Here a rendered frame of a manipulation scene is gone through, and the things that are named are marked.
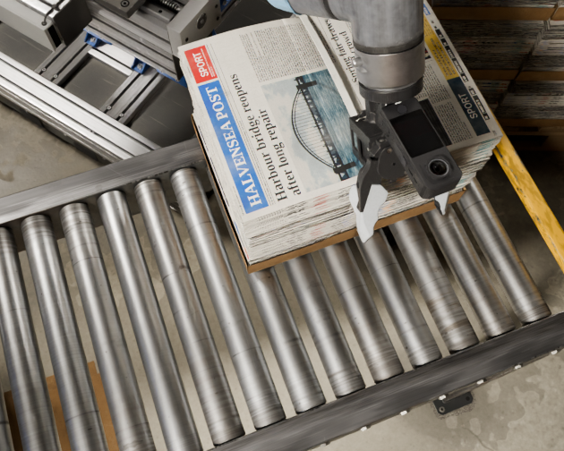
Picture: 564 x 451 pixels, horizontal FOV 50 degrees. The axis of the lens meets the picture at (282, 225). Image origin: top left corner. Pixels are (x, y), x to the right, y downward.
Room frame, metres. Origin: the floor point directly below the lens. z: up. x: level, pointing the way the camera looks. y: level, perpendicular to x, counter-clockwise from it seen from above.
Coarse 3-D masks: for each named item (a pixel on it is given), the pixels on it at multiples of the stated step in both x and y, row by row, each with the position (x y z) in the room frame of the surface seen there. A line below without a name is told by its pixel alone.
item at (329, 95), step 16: (288, 32) 0.59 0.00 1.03; (304, 32) 0.60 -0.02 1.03; (320, 32) 0.60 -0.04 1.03; (304, 48) 0.57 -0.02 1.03; (336, 48) 0.57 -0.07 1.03; (304, 64) 0.54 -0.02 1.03; (320, 64) 0.54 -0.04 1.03; (336, 64) 0.54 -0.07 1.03; (320, 80) 0.51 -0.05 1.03; (352, 80) 0.52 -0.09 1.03; (320, 96) 0.49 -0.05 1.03; (336, 96) 0.49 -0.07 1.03; (352, 96) 0.49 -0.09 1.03; (336, 112) 0.46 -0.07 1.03; (336, 128) 0.44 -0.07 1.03; (352, 160) 0.39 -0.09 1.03; (352, 208) 0.36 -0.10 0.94; (352, 224) 0.37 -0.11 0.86
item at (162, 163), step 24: (192, 144) 0.54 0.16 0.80; (96, 168) 0.48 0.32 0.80; (120, 168) 0.48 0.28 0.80; (144, 168) 0.48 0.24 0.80; (168, 168) 0.49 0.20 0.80; (24, 192) 0.43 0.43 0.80; (48, 192) 0.43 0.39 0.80; (72, 192) 0.43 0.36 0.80; (96, 192) 0.43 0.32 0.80; (168, 192) 0.48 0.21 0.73; (0, 216) 0.38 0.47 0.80; (24, 216) 0.39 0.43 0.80; (48, 216) 0.40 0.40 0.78; (96, 216) 0.42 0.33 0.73
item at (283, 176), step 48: (192, 48) 0.55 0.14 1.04; (240, 48) 0.56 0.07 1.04; (288, 48) 0.56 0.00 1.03; (192, 96) 0.49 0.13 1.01; (240, 96) 0.48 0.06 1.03; (288, 96) 0.48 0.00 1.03; (240, 144) 0.40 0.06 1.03; (288, 144) 0.41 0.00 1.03; (336, 144) 0.41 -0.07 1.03; (240, 192) 0.34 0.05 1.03; (288, 192) 0.34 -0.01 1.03; (336, 192) 0.34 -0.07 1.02; (240, 240) 0.34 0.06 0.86; (288, 240) 0.33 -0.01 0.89
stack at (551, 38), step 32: (448, 0) 1.02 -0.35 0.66; (480, 0) 1.02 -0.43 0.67; (512, 0) 1.02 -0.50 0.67; (544, 0) 1.03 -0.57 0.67; (448, 32) 1.02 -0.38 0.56; (480, 32) 1.02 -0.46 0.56; (512, 32) 1.03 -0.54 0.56; (544, 32) 1.03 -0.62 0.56; (480, 64) 1.02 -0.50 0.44; (512, 64) 1.03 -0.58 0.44; (544, 64) 1.03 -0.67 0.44; (512, 96) 1.03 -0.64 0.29; (544, 96) 1.04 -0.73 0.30; (512, 128) 1.03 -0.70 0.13; (544, 128) 1.03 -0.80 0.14
